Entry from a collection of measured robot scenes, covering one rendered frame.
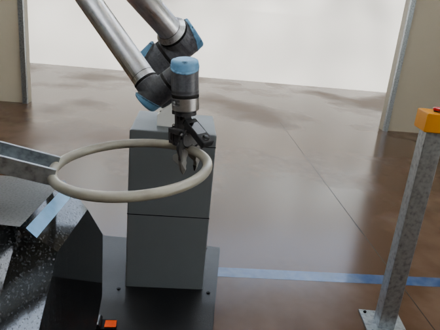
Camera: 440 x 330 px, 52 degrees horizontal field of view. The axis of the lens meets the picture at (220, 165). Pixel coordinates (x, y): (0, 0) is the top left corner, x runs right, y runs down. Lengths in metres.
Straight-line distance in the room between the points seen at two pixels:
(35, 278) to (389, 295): 1.64
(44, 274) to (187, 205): 1.07
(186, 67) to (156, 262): 1.21
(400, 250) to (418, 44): 4.74
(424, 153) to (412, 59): 4.67
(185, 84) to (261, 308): 1.34
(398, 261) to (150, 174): 1.22
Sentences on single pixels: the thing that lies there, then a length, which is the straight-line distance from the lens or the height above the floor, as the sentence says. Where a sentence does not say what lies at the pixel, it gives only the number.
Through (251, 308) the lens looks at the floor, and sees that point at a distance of 2.40.
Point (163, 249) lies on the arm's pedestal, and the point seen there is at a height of 0.24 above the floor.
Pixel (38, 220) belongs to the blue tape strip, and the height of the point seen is 0.81.
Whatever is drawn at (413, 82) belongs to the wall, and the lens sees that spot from 6.79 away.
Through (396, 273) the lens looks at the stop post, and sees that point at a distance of 2.32.
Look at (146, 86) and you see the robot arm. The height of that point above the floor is 1.13.
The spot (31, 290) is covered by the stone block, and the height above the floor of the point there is 0.69.
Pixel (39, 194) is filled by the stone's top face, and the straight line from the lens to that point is 1.48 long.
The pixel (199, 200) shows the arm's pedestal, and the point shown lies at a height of 0.52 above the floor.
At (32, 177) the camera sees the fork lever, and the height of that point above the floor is 0.92.
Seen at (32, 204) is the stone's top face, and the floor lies 0.83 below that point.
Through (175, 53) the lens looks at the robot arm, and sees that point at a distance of 2.16.
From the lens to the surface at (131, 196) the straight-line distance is 1.18.
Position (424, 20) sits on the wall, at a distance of 6.73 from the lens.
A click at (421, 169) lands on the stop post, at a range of 2.13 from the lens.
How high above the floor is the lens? 1.41
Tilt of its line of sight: 19 degrees down
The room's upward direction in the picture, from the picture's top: 6 degrees clockwise
